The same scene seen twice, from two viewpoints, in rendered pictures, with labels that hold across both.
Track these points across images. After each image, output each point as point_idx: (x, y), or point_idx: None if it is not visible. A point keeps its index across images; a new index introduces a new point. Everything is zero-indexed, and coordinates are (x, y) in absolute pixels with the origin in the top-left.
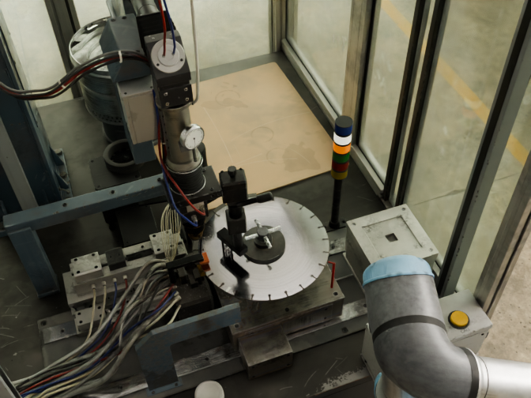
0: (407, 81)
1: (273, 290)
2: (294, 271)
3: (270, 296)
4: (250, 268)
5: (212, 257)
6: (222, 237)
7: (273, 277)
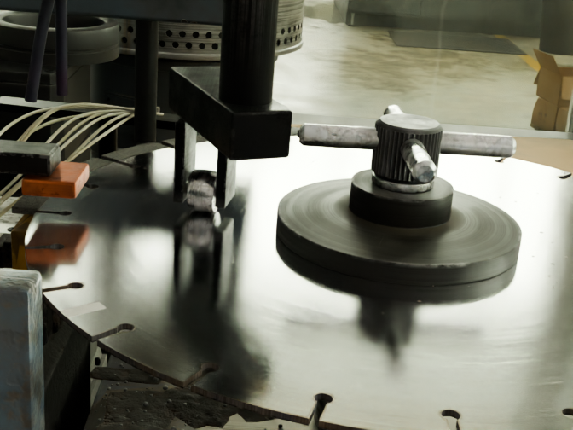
0: None
1: (366, 387)
2: (543, 348)
3: (329, 405)
4: (274, 276)
5: (116, 209)
6: (184, 77)
7: (396, 338)
